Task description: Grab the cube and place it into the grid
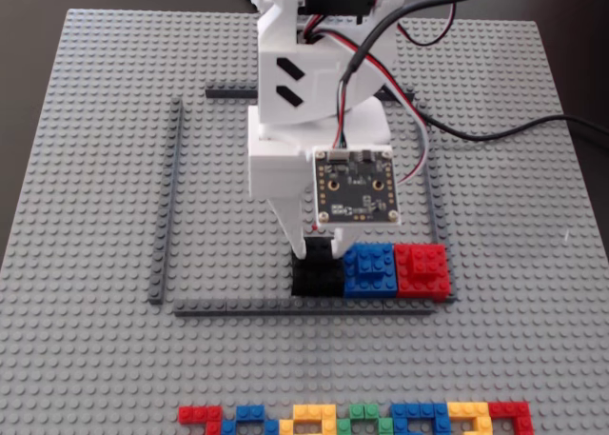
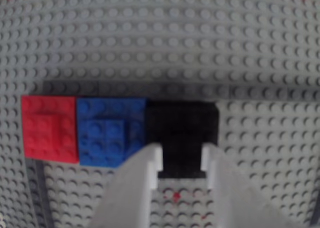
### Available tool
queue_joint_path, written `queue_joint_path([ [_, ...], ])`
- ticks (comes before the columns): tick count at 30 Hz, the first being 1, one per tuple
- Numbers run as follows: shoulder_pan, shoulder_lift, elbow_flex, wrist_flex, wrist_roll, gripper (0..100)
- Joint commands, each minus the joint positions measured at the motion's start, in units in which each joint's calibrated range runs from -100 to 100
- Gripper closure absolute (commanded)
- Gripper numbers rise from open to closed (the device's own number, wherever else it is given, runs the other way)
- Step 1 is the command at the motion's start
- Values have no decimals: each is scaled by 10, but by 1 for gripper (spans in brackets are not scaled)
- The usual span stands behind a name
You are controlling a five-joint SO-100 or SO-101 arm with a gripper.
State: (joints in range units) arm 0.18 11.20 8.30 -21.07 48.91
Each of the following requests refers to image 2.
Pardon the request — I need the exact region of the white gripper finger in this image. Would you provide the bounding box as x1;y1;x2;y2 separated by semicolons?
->
89;143;164;228
201;143;286;228

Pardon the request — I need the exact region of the black brick cube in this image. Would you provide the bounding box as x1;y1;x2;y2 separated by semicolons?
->
144;102;221;179

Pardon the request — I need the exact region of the blue brick cube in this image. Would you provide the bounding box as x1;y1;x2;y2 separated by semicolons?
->
76;97;151;169

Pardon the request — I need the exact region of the red brick cube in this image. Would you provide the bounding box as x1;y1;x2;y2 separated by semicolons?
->
21;95;80;163

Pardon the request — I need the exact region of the grey studded baseplate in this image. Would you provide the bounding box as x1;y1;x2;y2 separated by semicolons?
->
0;0;320;228

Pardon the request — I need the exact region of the dark grey brick wall strip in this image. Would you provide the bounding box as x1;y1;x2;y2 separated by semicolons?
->
43;80;320;101
26;160;55;228

